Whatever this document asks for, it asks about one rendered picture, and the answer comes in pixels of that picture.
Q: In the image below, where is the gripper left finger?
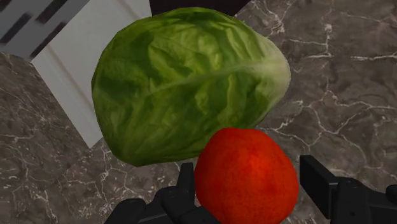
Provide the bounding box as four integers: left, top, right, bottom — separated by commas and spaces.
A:
104, 162, 221, 224

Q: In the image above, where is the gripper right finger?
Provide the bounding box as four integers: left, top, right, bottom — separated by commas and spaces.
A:
299, 155, 397, 224

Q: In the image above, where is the red tomato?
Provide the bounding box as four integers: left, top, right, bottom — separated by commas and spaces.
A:
193, 127, 300, 224

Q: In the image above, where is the green lettuce head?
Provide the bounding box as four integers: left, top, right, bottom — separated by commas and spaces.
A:
91, 6, 291, 167

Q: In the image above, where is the white cabinet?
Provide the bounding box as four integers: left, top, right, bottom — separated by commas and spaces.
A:
0, 0, 153, 149

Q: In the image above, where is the dark robot stand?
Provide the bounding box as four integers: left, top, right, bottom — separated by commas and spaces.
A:
148, 0, 251, 17

